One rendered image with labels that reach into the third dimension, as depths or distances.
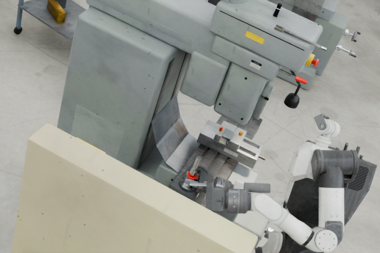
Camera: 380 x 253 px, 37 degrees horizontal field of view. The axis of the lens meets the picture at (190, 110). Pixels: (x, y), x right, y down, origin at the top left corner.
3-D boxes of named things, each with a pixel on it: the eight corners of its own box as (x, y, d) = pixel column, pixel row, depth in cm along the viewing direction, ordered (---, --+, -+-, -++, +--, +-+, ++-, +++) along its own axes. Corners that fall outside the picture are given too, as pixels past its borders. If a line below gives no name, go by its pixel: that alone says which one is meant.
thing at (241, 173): (252, 186, 335) (259, 172, 328) (233, 223, 307) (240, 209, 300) (178, 147, 344) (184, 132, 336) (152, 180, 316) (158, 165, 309)
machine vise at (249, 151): (259, 154, 328) (266, 140, 321) (252, 169, 316) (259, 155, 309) (204, 128, 333) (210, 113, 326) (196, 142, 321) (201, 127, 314)
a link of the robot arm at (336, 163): (347, 187, 211) (347, 150, 212) (354, 188, 202) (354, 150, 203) (316, 186, 211) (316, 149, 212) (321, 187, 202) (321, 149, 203)
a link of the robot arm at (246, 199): (236, 212, 212) (267, 213, 212) (238, 214, 201) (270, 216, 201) (237, 181, 213) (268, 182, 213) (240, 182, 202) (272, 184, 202)
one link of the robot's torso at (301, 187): (341, 227, 245) (367, 148, 244) (355, 245, 211) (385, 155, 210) (275, 205, 248) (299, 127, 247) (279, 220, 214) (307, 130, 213)
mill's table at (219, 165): (258, 129, 361) (263, 120, 356) (178, 261, 263) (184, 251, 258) (226, 112, 365) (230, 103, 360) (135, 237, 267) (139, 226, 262)
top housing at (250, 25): (311, 53, 275) (325, 25, 266) (298, 76, 255) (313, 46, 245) (225, 12, 283) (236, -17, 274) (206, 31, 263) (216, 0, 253)
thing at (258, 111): (260, 116, 291) (275, 84, 279) (258, 120, 288) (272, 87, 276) (253, 113, 292) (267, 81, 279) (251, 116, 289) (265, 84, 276)
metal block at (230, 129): (233, 134, 322) (237, 126, 318) (230, 139, 317) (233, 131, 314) (225, 130, 323) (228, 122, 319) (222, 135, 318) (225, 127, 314)
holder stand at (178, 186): (203, 200, 286) (215, 172, 275) (182, 225, 269) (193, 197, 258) (183, 187, 289) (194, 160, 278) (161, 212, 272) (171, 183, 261)
